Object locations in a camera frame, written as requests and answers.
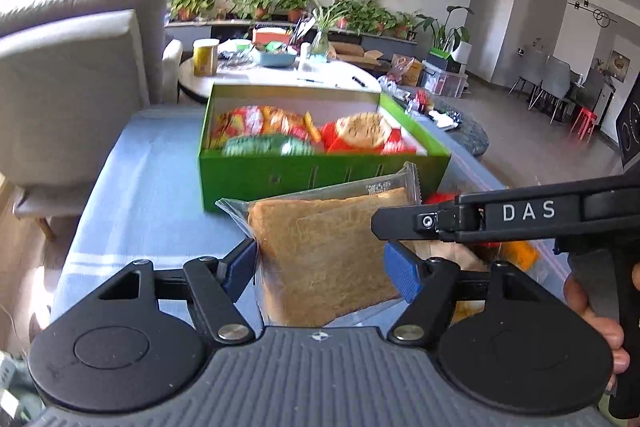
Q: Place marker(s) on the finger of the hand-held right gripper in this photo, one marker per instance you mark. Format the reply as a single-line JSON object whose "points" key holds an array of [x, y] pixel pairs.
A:
{"points": [[405, 223]]}

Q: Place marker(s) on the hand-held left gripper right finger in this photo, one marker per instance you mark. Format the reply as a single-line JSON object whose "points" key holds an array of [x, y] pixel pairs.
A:
{"points": [[402, 269]]}

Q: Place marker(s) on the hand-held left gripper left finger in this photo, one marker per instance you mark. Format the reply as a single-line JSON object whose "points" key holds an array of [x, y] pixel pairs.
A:
{"points": [[240, 264]]}

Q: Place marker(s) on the red ridged snack packet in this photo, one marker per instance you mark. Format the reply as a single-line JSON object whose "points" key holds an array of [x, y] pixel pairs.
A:
{"points": [[440, 198]]}

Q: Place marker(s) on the toast bread packet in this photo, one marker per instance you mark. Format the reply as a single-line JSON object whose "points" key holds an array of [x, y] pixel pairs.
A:
{"points": [[320, 252]]}

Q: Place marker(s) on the orange snack packet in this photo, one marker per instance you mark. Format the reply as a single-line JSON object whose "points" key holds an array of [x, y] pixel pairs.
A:
{"points": [[520, 254]]}

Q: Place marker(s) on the red cracker packet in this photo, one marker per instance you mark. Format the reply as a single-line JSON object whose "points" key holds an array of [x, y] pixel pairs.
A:
{"points": [[360, 129]]}

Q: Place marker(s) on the green cardboard box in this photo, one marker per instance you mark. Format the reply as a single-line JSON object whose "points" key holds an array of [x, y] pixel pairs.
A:
{"points": [[300, 177]]}

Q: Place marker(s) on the green snack packet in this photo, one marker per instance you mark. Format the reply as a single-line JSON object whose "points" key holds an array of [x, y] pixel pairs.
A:
{"points": [[265, 146]]}

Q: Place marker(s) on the red patterned chips bag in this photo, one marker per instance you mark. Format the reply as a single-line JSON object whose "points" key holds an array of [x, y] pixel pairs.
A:
{"points": [[250, 122]]}

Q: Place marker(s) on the person's right hand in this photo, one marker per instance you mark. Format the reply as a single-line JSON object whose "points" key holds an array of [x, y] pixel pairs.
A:
{"points": [[595, 332]]}

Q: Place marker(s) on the beige snack packet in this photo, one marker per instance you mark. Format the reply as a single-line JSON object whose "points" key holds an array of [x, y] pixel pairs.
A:
{"points": [[450, 254]]}

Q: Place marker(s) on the red stool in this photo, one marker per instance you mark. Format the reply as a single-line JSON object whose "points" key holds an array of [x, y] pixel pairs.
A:
{"points": [[584, 117]]}

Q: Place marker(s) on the white tissue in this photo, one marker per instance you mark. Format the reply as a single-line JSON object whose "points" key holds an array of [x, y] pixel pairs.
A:
{"points": [[445, 121]]}

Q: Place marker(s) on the dark round table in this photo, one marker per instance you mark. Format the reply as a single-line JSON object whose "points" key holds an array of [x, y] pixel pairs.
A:
{"points": [[470, 134]]}

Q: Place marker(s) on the red small packet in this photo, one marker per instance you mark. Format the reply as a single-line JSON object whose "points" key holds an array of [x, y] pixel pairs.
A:
{"points": [[421, 99]]}

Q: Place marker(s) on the white plastic bag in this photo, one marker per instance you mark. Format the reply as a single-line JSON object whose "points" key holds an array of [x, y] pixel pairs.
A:
{"points": [[387, 86]]}

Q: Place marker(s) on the clear storage box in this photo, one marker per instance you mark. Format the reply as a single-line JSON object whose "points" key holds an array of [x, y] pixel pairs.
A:
{"points": [[445, 82]]}

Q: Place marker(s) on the black marker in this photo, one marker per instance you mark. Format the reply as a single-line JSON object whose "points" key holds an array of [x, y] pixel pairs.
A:
{"points": [[359, 81]]}

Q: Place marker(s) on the orange plastic bag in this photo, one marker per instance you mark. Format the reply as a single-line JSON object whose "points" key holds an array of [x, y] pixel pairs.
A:
{"points": [[407, 72]]}

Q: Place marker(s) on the white round table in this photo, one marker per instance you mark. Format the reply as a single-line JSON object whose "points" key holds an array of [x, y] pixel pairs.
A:
{"points": [[340, 74]]}

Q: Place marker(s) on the green black box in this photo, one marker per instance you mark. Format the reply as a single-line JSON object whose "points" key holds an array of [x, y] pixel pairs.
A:
{"points": [[442, 59]]}

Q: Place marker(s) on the pen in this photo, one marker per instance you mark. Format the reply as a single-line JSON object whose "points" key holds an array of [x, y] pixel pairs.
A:
{"points": [[310, 80]]}

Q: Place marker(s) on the open cardboard box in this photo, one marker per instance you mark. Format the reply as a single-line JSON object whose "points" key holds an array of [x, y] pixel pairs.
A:
{"points": [[350, 52]]}

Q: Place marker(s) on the white planter with tall plant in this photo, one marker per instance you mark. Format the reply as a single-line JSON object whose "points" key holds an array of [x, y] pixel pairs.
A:
{"points": [[462, 52]]}

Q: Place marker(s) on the black track lamp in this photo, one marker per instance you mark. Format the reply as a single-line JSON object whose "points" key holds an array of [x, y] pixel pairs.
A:
{"points": [[602, 18]]}

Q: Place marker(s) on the glass vase with grass plant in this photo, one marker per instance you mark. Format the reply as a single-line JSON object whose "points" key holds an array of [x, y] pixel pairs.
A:
{"points": [[320, 44]]}

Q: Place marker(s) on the white cup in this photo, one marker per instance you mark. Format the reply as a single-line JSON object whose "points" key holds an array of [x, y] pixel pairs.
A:
{"points": [[305, 51]]}

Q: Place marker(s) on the blue basket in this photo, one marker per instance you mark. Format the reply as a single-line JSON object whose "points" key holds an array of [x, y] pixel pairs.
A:
{"points": [[272, 59]]}

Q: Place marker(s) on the yellow can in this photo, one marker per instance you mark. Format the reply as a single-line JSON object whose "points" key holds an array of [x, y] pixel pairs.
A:
{"points": [[205, 59]]}

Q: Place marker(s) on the orange box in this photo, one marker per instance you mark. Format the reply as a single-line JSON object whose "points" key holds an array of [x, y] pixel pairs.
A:
{"points": [[270, 36]]}

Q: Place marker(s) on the grey sofa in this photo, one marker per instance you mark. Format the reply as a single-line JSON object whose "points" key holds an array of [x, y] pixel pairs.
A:
{"points": [[75, 82]]}

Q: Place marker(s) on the black wall panel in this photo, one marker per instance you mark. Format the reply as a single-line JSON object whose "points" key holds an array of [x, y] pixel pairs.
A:
{"points": [[631, 127]]}

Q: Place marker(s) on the framed wall picture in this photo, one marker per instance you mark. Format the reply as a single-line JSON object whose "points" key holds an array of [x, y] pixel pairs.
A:
{"points": [[619, 66]]}

